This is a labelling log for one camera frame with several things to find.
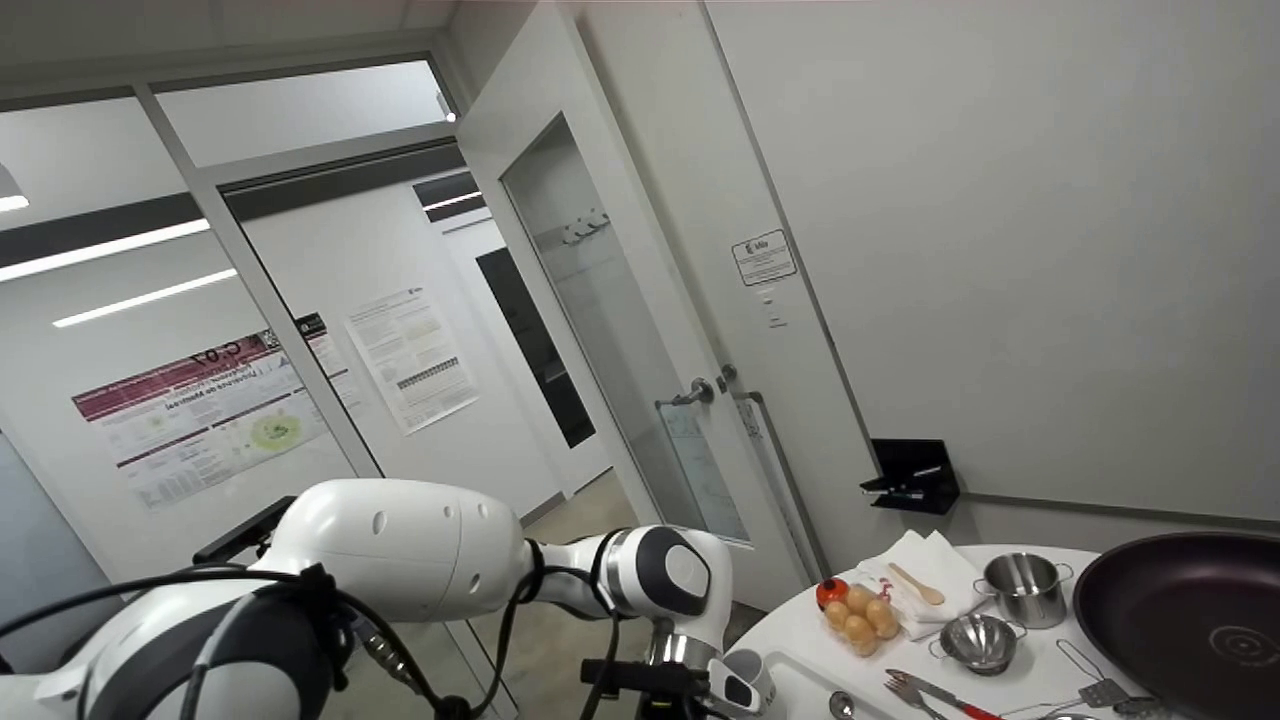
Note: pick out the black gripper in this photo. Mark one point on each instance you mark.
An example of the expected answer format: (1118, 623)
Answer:
(682, 709)

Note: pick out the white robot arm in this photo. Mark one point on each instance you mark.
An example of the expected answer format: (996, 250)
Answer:
(415, 544)

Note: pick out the small wooden spoon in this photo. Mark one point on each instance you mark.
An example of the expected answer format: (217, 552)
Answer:
(919, 587)

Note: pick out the small steel bowl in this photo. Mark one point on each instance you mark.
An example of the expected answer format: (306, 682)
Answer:
(981, 642)

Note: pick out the bread rolls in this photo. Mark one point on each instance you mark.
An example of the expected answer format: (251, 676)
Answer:
(866, 623)

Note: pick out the white napkin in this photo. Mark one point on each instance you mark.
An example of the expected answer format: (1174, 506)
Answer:
(935, 552)

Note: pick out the small steel pot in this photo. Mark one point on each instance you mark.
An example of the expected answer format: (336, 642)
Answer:
(1025, 587)

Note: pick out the white door with glass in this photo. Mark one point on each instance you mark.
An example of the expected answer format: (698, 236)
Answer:
(602, 334)

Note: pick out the dark narrow window panel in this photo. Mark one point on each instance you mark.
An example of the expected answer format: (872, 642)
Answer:
(536, 347)

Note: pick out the small metal utensil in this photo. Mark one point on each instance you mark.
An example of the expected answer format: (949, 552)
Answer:
(1102, 690)

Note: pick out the white paper notice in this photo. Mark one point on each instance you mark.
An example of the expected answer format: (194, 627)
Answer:
(415, 359)

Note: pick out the black frying pan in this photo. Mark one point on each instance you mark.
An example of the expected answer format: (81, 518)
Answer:
(1186, 627)

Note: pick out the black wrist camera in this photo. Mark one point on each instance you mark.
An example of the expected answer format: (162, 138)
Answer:
(640, 676)

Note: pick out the black wall holder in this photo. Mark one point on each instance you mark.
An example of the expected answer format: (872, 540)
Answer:
(912, 472)

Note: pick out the small white wall sign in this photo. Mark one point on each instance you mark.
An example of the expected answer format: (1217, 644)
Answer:
(766, 256)

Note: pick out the black stereo camera bar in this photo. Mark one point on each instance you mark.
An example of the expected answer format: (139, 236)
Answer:
(232, 539)

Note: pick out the wall poster with red header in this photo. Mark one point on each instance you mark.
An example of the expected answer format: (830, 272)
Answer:
(200, 412)

